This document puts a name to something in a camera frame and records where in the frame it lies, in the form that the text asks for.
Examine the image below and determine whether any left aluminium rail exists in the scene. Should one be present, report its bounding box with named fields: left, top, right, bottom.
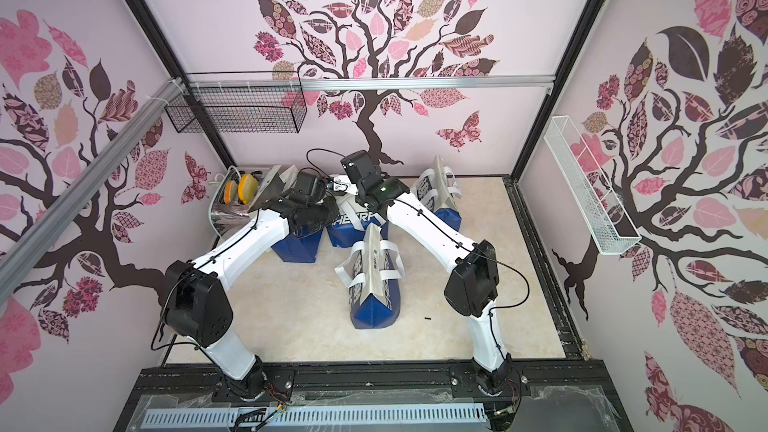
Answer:
left=1, top=78, right=181, bottom=301

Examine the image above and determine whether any back aluminium rail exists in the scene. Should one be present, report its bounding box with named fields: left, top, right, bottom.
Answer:
left=190, top=75, right=555, bottom=91

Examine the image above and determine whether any black base frame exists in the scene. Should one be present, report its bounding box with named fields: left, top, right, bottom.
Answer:
left=116, top=359, right=631, bottom=431

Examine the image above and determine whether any yellow bread slice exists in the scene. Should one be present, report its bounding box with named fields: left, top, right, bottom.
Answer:
left=237, top=174, right=259, bottom=205

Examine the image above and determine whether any black wire basket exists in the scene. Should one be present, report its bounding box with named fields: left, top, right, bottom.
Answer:
left=165, top=76, right=308, bottom=134

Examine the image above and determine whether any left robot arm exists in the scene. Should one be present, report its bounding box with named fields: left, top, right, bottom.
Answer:
left=155, top=171, right=339, bottom=401

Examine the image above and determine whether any blue takeout bag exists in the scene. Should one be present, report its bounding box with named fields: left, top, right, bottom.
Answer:
left=248, top=165, right=322, bottom=264
left=335, top=223, right=405, bottom=330

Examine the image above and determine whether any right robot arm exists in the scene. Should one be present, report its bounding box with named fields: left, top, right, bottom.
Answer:
left=340, top=150, right=513, bottom=397

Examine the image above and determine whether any white slotted cable duct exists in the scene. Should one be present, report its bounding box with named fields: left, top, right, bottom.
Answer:
left=138, top=403, right=487, bottom=431

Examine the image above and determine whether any aluminium rail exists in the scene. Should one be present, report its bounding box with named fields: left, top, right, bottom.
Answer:
left=1, top=78, right=181, bottom=301
left=190, top=75, right=555, bottom=91

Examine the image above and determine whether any orange bread slice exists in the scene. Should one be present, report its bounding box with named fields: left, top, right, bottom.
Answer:
left=222, top=180, right=238, bottom=204

